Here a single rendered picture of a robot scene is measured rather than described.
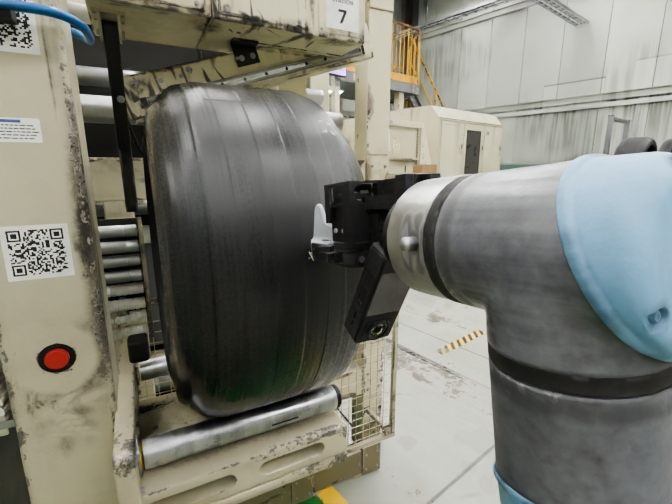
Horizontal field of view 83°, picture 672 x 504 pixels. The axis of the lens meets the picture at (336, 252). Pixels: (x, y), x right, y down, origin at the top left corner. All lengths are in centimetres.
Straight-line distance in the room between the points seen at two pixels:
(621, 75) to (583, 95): 82
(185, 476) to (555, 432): 59
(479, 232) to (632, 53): 1170
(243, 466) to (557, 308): 61
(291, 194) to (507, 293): 34
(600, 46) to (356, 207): 1187
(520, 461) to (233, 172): 40
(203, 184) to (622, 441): 43
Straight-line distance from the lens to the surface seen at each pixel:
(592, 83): 1201
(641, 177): 20
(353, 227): 35
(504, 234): 21
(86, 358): 71
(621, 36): 1206
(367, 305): 36
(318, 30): 105
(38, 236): 66
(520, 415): 24
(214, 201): 47
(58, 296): 68
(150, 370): 95
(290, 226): 48
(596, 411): 22
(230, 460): 73
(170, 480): 73
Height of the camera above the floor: 133
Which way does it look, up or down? 13 degrees down
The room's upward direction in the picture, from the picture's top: straight up
